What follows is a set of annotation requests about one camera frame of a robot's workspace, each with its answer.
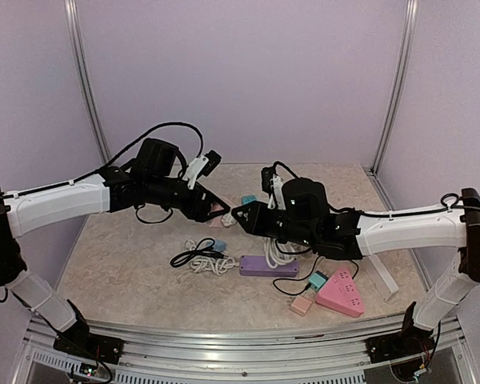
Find purple power strip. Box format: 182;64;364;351
239;255;299;278

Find aluminium front frame rail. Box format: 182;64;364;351
11;315;480;383

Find white teal strip cord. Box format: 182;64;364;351
222;211;305;268

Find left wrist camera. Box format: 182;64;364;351
182;150;222;190

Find pink small plug adapter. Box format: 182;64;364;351
206;203;225;228

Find left aluminium corner post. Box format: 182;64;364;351
63;0;111;164

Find pink triangular power strip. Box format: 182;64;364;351
314;265;365;318

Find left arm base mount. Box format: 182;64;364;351
53;334;124;365

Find right aluminium corner post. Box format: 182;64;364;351
370;0;419;178

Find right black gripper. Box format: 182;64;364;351
234;198;318;247

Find white power cords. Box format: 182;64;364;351
183;238;241;276

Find black usb cable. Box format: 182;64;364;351
272;255;361;298

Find light blue small plug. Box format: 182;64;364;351
212;239;226;253

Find white power strip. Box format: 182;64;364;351
365;255;399;302

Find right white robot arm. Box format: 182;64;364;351
231;178;480;355

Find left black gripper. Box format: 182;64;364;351
146;174;230;223

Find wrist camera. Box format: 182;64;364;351
261;164;285;210
182;150;222;190

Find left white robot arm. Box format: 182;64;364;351
0;138;230;356

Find aluminium corner post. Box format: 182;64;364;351
370;0;419;178
63;0;111;164

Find teal power strip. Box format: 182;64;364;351
241;194;258;205

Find teal plug adapter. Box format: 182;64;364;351
307;270;329;292

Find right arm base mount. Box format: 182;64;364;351
365;332;435;363

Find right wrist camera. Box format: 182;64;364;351
261;164;285;210

